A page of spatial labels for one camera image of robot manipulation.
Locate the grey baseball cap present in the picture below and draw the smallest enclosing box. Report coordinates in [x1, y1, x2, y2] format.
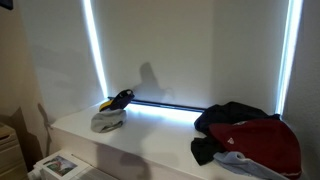
[90, 108, 128, 134]

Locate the black cap with yellow brim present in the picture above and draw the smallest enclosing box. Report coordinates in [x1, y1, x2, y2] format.
[98, 88, 136, 113]

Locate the navy blue cap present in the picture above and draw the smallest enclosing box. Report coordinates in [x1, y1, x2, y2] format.
[193, 101, 281, 136]

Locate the light blue cap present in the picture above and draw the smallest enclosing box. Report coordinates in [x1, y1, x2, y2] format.
[213, 151, 291, 180]

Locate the dark red cap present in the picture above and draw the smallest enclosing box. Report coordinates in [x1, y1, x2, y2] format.
[208, 118, 303, 180]

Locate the white roller blind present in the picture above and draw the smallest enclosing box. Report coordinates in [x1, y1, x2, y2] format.
[91, 0, 291, 109]

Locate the beige drawer cabinet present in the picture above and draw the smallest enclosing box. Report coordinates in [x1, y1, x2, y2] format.
[0, 122, 29, 180]

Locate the dark wall picture corner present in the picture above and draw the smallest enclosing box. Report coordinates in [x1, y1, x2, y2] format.
[0, 0, 14, 11]

